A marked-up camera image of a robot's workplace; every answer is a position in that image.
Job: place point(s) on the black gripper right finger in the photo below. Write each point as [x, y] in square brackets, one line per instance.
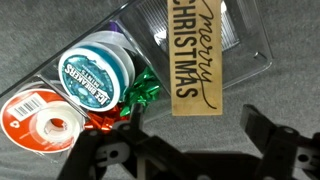
[284, 149]

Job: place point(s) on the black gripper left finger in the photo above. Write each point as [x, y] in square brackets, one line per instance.
[144, 157]

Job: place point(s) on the wooden Merry Christmas sign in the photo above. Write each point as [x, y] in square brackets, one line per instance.
[195, 55]

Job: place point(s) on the clear divided plastic container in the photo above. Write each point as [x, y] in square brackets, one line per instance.
[143, 27]

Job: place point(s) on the red gift bow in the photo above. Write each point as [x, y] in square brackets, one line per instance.
[105, 120]

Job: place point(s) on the grey tablecloth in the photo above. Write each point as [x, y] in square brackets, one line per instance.
[288, 93]

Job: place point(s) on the green gift bow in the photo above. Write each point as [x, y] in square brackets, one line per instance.
[145, 89]

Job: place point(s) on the teal Ice Breakers mints tin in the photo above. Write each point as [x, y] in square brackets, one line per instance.
[95, 76]

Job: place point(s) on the red white tape spool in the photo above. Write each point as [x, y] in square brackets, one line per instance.
[40, 120]

